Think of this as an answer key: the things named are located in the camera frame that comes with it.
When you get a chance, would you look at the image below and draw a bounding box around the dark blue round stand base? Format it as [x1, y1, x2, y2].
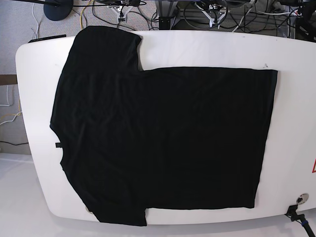
[43, 0, 74, 21]

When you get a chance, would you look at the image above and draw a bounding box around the metal table grommet right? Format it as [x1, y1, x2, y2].
[296, 193, 309, 205]

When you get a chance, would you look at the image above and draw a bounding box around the aluminium frame post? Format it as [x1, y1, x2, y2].
[154, 0, 178, 30]

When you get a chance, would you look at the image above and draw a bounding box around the black T-shirt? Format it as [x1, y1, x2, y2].
[50, 26, 277, 226]

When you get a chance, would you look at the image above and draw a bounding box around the white cable on floor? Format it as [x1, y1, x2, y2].
[0, 84, 23, 125]

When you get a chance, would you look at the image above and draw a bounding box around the yellow cable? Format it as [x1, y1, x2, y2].
[79, 0, 95, 31]

